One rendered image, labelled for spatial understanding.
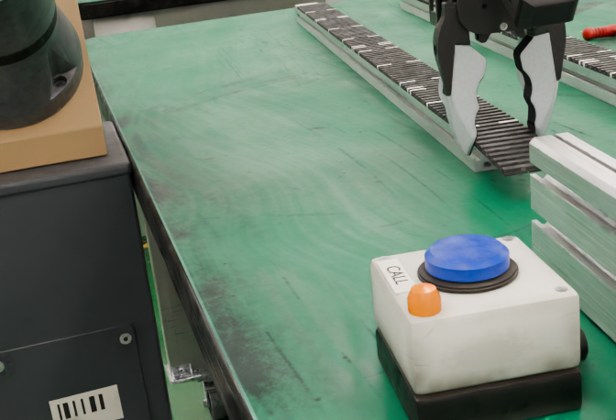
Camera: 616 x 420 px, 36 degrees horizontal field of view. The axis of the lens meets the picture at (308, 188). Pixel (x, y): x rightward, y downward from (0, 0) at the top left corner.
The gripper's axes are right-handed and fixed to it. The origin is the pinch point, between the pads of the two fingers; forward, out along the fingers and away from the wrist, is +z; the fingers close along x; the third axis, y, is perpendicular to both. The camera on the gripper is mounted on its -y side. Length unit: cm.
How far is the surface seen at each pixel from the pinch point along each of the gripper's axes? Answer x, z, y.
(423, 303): 16.2, -3.3, -33.7
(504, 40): -17.0, 1.1, 45.2
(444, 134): 1.9, 2.0, 10.2
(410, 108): 2.0, 2.2, 21.7
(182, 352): 31, 65, 101
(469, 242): 12.6, -4.1, -29.6
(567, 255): 4.9, 0.3, -23.3
